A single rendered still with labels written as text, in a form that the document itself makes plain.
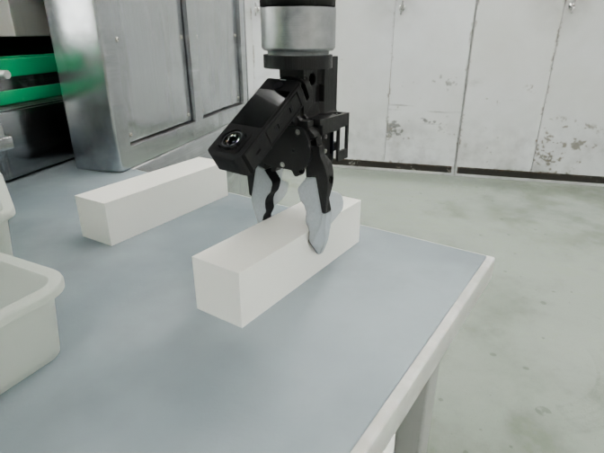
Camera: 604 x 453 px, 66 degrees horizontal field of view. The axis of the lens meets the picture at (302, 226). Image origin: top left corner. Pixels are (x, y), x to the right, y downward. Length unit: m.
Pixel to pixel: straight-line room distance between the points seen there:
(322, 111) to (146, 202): 0.30
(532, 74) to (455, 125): 0.57
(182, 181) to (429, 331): 0.43
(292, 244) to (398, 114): 3.12
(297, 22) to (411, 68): 3.08
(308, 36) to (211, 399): 0.33
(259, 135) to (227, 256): 0.12
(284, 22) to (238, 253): 0.22
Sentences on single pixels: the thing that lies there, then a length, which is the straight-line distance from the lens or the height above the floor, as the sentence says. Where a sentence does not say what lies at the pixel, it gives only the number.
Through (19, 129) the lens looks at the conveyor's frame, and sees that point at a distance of 1.04.
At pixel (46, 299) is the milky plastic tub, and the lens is 0.42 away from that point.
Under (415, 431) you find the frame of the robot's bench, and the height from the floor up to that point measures 0.49.
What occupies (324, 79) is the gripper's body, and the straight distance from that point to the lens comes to 0.52.
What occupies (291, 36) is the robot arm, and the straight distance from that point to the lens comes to 0.47.
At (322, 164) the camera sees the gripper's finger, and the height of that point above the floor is 0.89.
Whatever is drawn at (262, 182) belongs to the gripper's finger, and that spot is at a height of 0.86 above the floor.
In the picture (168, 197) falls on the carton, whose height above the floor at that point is 0.79.
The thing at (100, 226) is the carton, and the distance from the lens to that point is 0.67.
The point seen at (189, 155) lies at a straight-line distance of 1.23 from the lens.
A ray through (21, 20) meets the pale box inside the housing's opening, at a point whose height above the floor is 1.03.
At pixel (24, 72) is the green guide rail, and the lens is 1.09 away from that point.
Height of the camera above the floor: 1.02
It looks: 23 degrees down
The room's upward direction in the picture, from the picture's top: straight up
